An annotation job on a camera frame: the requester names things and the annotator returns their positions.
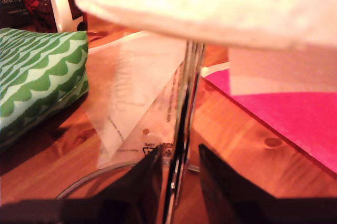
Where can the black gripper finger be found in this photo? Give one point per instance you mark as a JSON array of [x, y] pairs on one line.
[[226, 197], [137, 195]]

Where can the metallic paper towel stand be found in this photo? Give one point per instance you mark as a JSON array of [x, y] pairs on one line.
[[184, 118]]

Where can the white paper towel roll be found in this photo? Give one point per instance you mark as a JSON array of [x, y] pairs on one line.
[[200, 2]]

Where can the pink paper sheet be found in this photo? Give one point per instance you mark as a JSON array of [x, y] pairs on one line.
[[289, 118]]

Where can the clear plastic bag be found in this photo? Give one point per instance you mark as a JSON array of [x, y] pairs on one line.
[[131, 89]]

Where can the green wave pattern pouch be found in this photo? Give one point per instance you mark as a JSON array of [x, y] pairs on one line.
[[39, 81]]

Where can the red patterned white mug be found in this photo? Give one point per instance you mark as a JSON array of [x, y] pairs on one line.
[[60, 2]]

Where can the dark printed card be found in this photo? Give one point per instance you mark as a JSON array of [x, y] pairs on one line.
[[13, 5]]

